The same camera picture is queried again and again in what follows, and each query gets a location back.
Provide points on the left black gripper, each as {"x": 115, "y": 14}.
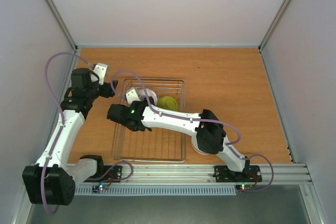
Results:
{"x": 109, "y": 89}

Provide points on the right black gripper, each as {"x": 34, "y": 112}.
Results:
{"x": 146, "y": 101}

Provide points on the white bowl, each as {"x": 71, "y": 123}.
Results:
{"x": 198, "y": 151}
{"x": 151, "y": 94}

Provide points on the yellow-green bowl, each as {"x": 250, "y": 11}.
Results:
{"x": 168, "y": 103}

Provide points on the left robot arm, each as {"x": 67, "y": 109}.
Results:
{"x": 50, "y": 180}

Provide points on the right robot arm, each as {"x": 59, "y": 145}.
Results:
{"x": 207, "y": 132}

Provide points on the left circuit board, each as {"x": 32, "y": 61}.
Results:
{"x": 99, "y": 188}

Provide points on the circuit board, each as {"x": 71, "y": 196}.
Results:
{"x": 99, "y": 188}
{"x": 244, "y": 187}

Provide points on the right circuit board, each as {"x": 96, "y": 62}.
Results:
{"x": 244, "y": 187}

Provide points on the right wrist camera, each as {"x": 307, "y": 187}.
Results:
{"x": 132, "y": 95}

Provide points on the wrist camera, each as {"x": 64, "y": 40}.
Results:
{"x": 100, "y": 71}
{"x": 132, "y": 95}

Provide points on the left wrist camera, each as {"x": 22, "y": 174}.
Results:
{"x": 100, "y": 71}

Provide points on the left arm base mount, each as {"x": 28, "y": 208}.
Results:
{"x": 114, "y": 174}

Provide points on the slotted cable duct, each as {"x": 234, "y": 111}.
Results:
{"x": 159, "y": 190}

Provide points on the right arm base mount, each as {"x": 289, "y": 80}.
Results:
{"x": 251, "y": 174}

